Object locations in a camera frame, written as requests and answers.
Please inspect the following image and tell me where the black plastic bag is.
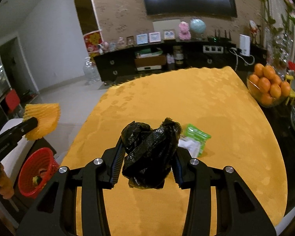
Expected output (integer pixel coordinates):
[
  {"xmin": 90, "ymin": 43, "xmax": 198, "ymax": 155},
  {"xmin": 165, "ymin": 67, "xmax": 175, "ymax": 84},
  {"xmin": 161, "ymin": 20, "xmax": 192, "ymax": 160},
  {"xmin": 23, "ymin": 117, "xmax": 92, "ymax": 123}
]
[{"xmin": 121, "ymin": 118, "xmax": 182, "ymax": 190}]

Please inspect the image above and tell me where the person's left hand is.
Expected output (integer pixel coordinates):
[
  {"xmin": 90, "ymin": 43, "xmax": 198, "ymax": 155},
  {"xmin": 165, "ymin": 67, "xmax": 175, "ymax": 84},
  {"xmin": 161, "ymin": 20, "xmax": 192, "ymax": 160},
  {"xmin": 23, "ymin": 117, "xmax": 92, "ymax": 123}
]
[{"xmin": 0, "ymin": 164, "xmax": 14, "ymax": 200}]

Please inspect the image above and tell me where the red mesh waste basket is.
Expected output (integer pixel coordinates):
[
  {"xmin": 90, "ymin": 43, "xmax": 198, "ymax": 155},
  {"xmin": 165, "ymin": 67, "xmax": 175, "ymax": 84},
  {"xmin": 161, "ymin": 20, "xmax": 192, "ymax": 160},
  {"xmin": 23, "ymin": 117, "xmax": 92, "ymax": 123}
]
[{"xmin": 18, "ymin": 147, "xmax": 59, "ymax": 199}]

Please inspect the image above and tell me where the red chair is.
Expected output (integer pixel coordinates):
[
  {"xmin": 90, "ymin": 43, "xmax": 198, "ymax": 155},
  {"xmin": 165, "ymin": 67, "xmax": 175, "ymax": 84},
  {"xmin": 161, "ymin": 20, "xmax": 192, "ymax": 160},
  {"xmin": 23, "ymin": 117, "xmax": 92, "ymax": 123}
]
[{"xmin": 5, "ymin": 89, "xmax": 20, "ymax": 113}]

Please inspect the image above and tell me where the yellow tablecloth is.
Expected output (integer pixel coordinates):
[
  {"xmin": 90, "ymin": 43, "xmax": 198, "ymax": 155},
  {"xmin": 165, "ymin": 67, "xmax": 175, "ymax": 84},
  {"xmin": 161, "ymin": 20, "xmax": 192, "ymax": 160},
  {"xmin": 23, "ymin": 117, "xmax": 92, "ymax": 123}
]
[{"xmin": 63, "ymin": 67, "xmax": 287, "ymax": 235}]

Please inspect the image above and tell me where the clear large water bottle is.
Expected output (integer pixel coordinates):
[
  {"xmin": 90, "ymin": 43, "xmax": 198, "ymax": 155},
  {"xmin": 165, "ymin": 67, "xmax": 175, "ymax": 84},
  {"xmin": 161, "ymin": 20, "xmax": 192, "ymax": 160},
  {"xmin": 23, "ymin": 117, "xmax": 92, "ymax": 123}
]
[{"xmin": 83, "ymin": 57, "xmax": 101, "ymax": 85}]

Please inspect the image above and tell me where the glass bowl of oranges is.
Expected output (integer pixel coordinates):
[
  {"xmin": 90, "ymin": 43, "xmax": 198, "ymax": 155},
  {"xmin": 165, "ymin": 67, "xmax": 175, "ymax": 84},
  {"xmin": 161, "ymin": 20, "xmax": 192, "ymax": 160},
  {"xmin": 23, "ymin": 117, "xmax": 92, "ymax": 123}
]
[{"xmin": 247, "ymin": 63, "xmax": 292, "ymax": 108}]

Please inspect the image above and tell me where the black TV cabinet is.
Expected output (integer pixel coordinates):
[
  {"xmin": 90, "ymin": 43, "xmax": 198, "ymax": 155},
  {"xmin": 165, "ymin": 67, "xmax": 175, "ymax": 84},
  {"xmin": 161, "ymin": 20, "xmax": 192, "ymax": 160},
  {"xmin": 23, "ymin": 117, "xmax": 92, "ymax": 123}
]
[{"xmin": 95, "ymin": 41, "xmax": 267, "ymax": 82}]

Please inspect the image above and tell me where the red festive poster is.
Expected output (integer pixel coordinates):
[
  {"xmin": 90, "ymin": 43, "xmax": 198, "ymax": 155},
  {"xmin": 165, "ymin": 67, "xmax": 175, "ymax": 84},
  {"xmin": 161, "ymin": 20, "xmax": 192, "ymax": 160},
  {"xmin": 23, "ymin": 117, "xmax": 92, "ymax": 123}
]
[{"xmin": 83, "ymin": 30, "xmax": 103, "ymax": 57}]

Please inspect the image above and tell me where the white air purifier device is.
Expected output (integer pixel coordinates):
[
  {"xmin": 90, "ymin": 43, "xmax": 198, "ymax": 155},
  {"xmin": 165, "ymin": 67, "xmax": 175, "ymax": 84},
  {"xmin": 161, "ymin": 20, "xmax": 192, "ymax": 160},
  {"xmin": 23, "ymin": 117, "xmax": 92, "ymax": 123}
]
[{"xmin": 239, "ymin": 34, "xmax": 250, "ymax": 56}]

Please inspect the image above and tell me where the black wifi router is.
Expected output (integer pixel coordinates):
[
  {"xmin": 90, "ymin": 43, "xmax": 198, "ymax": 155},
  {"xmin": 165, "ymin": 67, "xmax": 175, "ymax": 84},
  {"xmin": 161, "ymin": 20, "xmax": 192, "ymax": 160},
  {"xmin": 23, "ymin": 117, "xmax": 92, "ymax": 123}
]
[{"xmin": 207, "ymin": 29, "xmax": 232, "ymax": 42}]

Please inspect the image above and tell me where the glass vase with flowers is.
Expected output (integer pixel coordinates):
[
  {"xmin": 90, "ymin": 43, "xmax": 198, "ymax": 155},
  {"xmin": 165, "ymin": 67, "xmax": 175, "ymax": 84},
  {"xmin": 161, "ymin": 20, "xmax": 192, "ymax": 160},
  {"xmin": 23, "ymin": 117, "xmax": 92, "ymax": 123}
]
[{"xmin": 260, "ymin": 0, "xmax": 295, "ymax": 73}]

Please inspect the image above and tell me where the pink plush toy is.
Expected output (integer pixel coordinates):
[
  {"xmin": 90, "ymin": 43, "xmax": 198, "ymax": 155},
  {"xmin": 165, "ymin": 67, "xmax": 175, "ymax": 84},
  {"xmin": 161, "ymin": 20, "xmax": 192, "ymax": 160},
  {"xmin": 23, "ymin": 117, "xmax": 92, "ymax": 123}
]
[{"xmin": 179, "ymin": 21, "xmax": 191, "ymax": 41}]

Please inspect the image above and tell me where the light blue globe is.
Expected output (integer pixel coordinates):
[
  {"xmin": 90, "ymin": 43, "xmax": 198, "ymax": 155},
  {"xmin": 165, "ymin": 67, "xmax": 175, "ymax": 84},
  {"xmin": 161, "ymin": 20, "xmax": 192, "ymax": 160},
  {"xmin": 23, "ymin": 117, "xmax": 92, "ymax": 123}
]
[{"xmin": 190, "ymin": 19, "xmax": 206, "ymax": 40}]

